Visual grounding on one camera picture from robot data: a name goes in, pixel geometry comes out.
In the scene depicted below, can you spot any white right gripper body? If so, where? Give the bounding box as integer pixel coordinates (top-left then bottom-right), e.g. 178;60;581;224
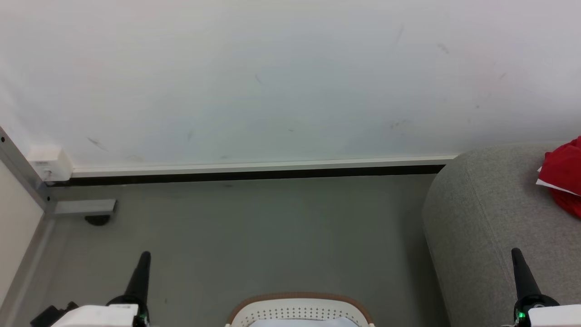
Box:
513;295;581;327

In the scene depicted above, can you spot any white wall skirting rail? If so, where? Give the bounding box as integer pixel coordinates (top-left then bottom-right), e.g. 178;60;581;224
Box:
72;155;459;178

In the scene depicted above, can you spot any white wall socket box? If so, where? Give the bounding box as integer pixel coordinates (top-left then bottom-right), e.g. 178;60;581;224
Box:
27;145;74;183

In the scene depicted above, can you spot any white laundry basket brown rim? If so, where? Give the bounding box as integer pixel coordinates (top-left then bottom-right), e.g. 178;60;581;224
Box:
225;292;376;327

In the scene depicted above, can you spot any grey fabric sofa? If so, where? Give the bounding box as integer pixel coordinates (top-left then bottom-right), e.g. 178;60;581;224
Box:
421;143;581;327

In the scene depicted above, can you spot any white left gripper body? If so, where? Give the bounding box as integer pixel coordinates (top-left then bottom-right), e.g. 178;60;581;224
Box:
51;295;151;327

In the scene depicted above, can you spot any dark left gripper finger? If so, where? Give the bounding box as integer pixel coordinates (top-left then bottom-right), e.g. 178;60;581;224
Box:
124;251;152;299

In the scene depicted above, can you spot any red garment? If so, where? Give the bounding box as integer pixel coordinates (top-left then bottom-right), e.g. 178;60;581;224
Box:
536;136;581;219

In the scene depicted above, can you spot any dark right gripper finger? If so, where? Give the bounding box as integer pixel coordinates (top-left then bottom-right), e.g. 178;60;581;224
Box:
511;248;542;300

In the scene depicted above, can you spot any grey metal partition frame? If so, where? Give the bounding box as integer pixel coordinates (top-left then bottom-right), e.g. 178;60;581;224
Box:
0;127;56;327

